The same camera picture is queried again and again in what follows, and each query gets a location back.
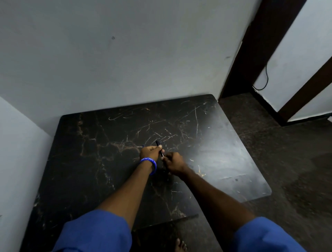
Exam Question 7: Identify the person's right hand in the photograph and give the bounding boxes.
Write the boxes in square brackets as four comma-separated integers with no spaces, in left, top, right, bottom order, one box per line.
[161,152,188,177]

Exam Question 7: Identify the person's left hand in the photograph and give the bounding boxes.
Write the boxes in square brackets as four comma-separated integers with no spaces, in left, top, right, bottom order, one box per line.
[140,145,165,162]

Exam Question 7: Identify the person's left forearm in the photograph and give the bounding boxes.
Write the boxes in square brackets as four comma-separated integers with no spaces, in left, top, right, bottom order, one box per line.
[96,161,154,229]

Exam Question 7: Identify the person's right forearm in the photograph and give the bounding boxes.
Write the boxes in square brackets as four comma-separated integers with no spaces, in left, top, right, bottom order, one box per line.
[179,166,256,243]

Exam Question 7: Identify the blue wristband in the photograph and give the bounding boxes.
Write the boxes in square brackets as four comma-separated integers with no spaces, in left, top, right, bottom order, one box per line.
[138,158,158,176]

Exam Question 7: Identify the person's foot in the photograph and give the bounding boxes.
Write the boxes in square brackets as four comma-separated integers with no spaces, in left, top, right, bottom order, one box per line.
[174,238,188,252]

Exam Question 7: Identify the blue shirt sleeve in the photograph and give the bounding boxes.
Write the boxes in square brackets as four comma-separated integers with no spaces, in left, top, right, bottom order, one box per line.
[229,217,306,252]
[52,209,133,252]

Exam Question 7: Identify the black cable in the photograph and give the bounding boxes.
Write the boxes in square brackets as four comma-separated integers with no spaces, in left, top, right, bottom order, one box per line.
[253,64,269,91]

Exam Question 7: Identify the dark wooden door frame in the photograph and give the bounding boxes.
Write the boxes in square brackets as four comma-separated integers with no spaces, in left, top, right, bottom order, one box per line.
[219,0,332,126]

